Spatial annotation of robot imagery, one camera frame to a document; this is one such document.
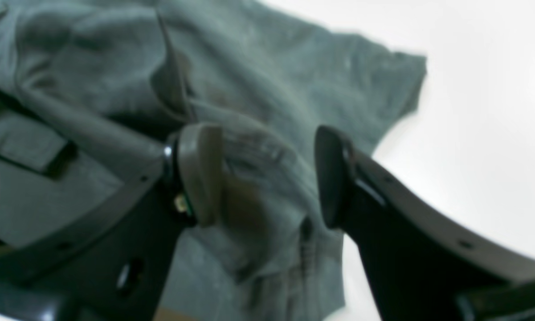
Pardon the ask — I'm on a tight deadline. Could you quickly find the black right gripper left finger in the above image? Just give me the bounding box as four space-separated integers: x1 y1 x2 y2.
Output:
0 123 223 321

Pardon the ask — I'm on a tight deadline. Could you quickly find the grey t-shirt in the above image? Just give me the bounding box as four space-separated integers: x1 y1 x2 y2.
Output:
0 0 426 321

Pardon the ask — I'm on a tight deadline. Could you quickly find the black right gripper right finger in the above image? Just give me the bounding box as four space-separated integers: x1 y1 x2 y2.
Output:
314 126 535 321

